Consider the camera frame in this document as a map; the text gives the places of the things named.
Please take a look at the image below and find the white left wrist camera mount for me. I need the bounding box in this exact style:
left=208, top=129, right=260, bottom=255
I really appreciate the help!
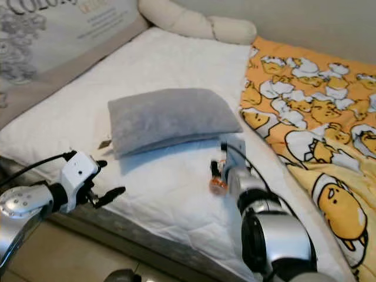
left=60, top=152, right=100, bottom=197

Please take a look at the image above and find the printed grey headboard cushion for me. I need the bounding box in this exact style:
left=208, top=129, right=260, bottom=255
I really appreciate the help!
left=0, top=0, right=149, bottom=124

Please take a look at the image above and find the beige bolster pillow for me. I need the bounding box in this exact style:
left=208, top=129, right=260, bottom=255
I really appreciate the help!
left=138, top=0, right=258, bottom=46

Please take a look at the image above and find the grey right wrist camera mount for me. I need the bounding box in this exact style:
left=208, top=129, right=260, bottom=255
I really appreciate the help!
left=222, top=138, right=247, bottom=171

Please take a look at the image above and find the white quilted mattress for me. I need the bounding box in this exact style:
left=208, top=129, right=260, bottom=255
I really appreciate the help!
left=0, top=26, right=338, bottom=282

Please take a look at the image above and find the grey plush pillow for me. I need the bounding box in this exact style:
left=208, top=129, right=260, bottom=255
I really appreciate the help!
left=99, top=88, right=243, bottom=159

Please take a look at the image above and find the grey robot leg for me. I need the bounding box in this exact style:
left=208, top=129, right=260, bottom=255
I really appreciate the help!
left=105, top=269, right=142, bottom=282

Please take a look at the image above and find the yellow egg print quilt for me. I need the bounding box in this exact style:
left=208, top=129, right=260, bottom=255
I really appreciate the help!
left=240, top=36, right=376, bottom=274

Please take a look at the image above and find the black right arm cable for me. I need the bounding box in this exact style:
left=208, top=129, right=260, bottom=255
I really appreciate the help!
left=220, top=143, right=300, bottom=224

